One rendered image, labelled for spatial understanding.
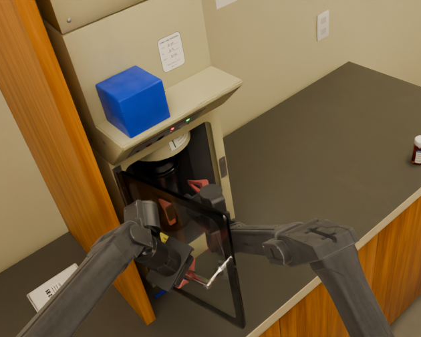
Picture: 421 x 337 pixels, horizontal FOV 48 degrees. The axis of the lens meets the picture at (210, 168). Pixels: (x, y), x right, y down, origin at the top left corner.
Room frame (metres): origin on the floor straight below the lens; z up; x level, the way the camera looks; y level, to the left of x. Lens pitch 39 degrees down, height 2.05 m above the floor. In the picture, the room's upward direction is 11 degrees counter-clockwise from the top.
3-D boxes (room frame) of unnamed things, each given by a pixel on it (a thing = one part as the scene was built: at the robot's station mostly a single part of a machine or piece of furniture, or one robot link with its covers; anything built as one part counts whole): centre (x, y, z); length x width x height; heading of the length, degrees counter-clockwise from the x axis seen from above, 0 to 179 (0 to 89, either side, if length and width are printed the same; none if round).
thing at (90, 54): (1.05, 0.15, 1.33); 0.32 x 0.25 x 0.77; 122
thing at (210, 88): (0.90, 0.06, 1.46); 0.32 x 0.11 x 0.10; 122
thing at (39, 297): (0.88, 0.48, 0.96); 0.16 x 0.12 x 0.04; 123
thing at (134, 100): (0.85, 0.13, 1.56); 0.10 x 0.10 x 0.09; 32
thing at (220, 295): (0.75, 0.10, 1.19); 0.30 x 0.01 x 0.40; 47
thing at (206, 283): (0.68, 0.06, 1.20); 0.10 x 0.05 x 0.03; 47
